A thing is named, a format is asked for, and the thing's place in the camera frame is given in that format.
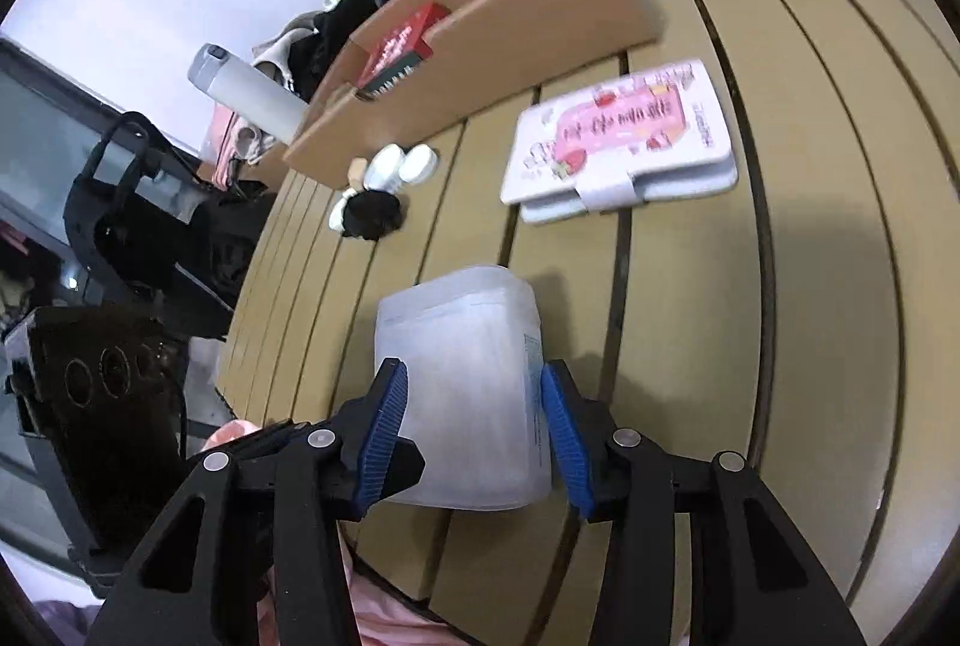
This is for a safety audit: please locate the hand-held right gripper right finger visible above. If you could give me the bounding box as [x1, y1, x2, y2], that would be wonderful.
[541, 359, 875, 646]

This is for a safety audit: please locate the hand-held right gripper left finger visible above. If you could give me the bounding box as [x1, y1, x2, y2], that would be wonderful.
[88, 357, 427, 646]

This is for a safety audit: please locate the translucent plastic box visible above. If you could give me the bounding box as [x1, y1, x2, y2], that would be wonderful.
[374, 266, 554, 512]

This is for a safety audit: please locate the cardboard box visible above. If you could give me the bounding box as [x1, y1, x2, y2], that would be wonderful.
[283, 0, 667, 190]

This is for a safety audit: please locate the black hair scrunchie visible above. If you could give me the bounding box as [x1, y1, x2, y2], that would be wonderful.
[341, 189, 407, 242]

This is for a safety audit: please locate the black speaker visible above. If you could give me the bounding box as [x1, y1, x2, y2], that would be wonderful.
[4, 305, 190, 553]

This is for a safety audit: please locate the pink and white wipes pack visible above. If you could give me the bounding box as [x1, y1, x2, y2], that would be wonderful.
[500, 58, 739, 224]

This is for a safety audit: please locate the pink cloth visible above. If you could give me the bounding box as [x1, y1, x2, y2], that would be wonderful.
[201, 102, 275, 186]

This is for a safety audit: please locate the grey thermos bottle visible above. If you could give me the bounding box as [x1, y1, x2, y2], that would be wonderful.
[187, 43, 308, 145]

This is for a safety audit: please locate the red book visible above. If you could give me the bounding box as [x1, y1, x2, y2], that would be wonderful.
[358, 2, 452, 92]

